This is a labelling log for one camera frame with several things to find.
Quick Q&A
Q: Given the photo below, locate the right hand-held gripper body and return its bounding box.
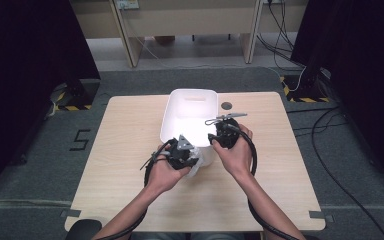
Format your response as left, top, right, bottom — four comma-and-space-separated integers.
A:
204, 112, 248, 150

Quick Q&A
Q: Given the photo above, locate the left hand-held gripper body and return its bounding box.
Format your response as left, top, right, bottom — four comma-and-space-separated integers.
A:
166, 134, 201, 171

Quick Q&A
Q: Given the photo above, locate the white textured cloth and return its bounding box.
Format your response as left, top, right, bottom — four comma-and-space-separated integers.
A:
184, 146, 204, 179

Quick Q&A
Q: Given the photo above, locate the white plastic storage bin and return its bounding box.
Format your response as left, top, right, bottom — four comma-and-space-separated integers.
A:
159, 88, 219, 168

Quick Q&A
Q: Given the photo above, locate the person's left hand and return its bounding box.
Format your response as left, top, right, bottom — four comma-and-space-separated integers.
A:
145, 143, 192, 194

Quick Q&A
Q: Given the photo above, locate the person's right hand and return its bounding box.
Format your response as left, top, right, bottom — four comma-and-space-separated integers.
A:
212, 123, 254, 180

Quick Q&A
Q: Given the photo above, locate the black stand base striped tape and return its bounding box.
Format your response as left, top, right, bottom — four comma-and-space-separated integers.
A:
279, 68, 331, 104
51, 78, 101, 112

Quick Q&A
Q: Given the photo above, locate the brown object under desk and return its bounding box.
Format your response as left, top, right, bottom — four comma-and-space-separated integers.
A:
153, 35, 176, 46

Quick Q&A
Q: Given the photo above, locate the grey tape strip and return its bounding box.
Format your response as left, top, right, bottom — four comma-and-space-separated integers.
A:
308, 210, 334, 224
59, 209, 82, 218

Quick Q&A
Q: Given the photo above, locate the beige wooden desk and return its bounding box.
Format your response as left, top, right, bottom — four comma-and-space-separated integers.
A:
70, 0, 309, 69

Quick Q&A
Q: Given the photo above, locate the black curtain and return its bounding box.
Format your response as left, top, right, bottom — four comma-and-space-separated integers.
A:
291, 0, 384, 194
0, 0, 102, 201

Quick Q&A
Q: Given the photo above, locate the right hand-held gripper black cable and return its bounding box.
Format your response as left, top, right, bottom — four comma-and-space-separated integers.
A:
224, 123, 301, 240

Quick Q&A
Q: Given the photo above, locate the hand-held gripper black cable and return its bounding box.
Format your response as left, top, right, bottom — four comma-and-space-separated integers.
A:
96, 138, 178, 240
224, 123, 301, 240

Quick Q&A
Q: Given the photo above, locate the left hand-held gripper black cable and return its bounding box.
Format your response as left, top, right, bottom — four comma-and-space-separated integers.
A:
96, 138, 178, 240

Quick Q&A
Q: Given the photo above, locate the black floor cable bundle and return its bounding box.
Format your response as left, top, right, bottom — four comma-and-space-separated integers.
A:
286, 106, 348, 138

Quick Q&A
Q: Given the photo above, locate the short white cable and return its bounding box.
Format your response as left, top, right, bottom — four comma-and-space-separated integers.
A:
294, 65, 307, 93

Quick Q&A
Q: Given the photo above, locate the long black floor cable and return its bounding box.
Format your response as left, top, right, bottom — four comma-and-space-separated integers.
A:
311, 106, 384, 240

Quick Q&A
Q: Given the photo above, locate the black hanging cable bundle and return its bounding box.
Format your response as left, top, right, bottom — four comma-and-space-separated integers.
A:
256, 0, 306, 71

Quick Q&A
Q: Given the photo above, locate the white wall socket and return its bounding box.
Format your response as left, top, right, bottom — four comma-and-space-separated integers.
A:
115, 0, 140, 10

